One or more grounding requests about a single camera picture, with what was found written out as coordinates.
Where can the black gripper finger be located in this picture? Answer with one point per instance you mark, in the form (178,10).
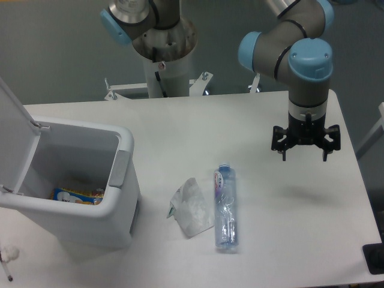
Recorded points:
(330,140)
(281,140)

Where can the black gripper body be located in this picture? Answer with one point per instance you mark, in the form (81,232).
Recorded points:
(306,132)

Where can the clear plastic water bottle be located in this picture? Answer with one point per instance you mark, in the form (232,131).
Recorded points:
(225,207)

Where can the white plastic bag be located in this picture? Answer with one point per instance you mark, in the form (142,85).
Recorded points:
(190,209)

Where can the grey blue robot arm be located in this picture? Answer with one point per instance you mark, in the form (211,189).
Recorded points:
(293,53)

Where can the white trash can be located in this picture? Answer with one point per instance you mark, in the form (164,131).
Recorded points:
(83,156)

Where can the white trash can lid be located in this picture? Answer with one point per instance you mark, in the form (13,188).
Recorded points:
(19,140)

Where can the black clamp at table edge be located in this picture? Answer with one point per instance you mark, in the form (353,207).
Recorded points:
(373,254)

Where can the blue yellow snack wrapper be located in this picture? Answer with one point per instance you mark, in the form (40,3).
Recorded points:
(94,197)

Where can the white crumpled tissue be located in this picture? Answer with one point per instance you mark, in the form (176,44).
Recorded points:
(9,253)

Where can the white pen with black tip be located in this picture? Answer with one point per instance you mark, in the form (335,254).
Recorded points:
(6,268)

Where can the white frame at right edge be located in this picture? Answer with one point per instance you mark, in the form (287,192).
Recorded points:
(374,134)

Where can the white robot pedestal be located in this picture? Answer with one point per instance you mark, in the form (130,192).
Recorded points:
(166,56)

